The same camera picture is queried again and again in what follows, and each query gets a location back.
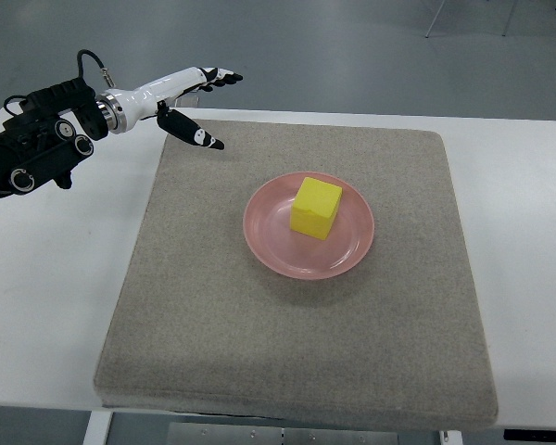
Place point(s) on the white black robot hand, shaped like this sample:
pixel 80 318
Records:
pixel 122 109

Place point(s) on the yellow foam block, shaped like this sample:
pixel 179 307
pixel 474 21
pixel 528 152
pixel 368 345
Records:
pixel 315 207

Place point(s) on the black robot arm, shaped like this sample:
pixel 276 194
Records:
pixel 54 132

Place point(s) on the pink plate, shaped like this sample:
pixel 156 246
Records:
pixel 267 233

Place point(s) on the beige felt mat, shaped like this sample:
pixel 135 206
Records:
pixel 202 326

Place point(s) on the white table leg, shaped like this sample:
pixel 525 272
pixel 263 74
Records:
pixel 98 426

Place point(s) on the metal table base plate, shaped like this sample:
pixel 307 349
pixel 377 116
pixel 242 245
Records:
pixel 193 433

